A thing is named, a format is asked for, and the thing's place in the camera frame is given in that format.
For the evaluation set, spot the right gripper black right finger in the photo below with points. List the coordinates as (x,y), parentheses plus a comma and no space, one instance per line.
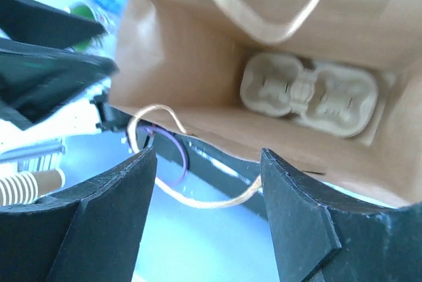
(321,234)

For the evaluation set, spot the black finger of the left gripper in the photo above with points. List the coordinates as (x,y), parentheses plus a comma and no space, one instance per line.
(35,86)
(29,21)

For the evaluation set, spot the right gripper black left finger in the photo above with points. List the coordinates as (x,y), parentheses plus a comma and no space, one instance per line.
(88,232)

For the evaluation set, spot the single pulp cup carrier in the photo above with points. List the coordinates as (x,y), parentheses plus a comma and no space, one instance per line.
(330,98)

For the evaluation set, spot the brown paper bag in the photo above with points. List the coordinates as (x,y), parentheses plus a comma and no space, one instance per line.
(181,63)

